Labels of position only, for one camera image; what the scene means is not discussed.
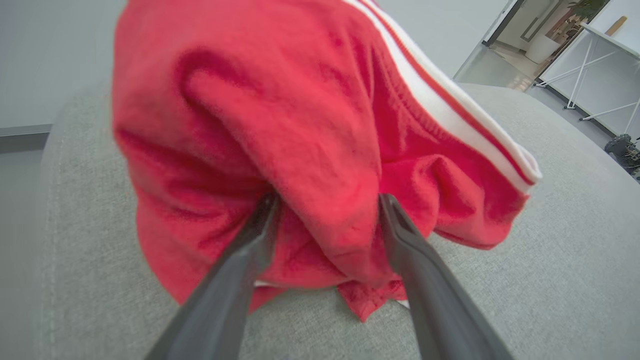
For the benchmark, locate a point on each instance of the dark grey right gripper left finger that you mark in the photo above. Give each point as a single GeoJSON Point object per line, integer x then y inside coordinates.
{"type": "Point", "coordinates": [225, 300]}

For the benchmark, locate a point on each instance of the grey fabric sofa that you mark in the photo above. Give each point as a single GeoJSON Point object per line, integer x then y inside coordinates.
{"type": "Point", "coordinates": [550, 250]}

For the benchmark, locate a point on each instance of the green potted plant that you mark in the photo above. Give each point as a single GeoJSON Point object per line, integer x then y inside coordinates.
{"type": "Point", "coordinates": [587, 7]}

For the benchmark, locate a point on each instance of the white folding table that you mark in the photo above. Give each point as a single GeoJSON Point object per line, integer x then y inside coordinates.
{"type": "Point", "coordinates": [611, 41]}

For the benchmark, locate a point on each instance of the red garment with white stripes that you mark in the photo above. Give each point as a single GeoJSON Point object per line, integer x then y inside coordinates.
{"type": "Point", "coordinates": [280, 125]}

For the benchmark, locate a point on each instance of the dark machine base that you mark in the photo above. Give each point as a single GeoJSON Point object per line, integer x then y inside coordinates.
{"type": "Point", "coordinates": [624, 152]}

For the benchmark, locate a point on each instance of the white plant pot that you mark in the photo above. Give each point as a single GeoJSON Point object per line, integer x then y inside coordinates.
{"type": "Point", "coordinates": [542, 49]}

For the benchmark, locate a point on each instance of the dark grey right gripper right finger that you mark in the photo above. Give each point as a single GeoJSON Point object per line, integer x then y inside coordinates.
{"type": "Point", "coordinates": [435, 300]}

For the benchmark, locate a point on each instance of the light wooden stick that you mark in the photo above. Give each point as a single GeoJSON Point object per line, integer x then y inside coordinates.
{"type": "Point", "coordinates": [616, 26]}

